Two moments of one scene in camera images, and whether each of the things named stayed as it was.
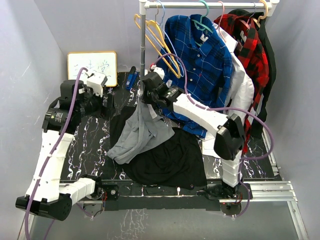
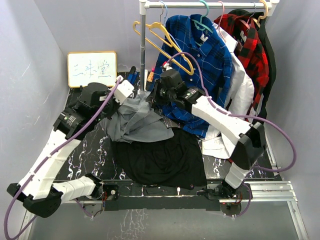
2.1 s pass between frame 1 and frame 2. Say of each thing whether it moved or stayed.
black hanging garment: stayed
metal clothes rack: stayed
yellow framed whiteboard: stayed
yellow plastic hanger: moved
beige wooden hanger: stayed
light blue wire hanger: moved
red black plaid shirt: stayed
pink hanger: stayed
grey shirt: moved
